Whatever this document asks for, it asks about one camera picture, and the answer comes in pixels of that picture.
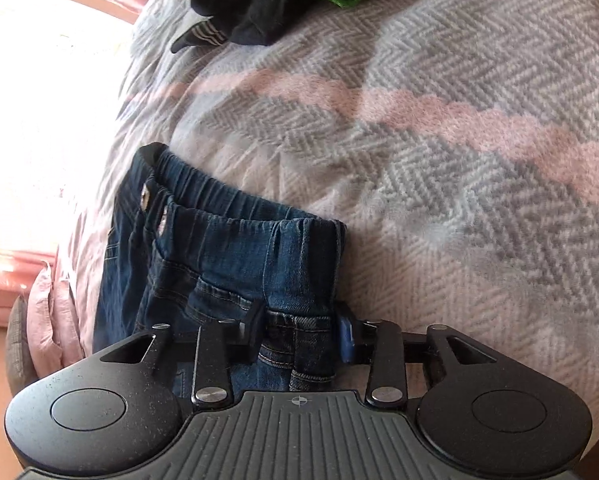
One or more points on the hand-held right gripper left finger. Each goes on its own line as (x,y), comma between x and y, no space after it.
(252,332)

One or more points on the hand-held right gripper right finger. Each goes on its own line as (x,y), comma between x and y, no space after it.
(347,337)

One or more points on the dark blue denim pants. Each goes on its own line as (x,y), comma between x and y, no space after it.
(219,260)

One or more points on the grey herringbone blanket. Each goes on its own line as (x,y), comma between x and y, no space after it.
(429,160)

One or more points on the grey striped sock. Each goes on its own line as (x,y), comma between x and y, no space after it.
(204,35)

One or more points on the black garment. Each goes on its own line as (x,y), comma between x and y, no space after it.
(272,7)

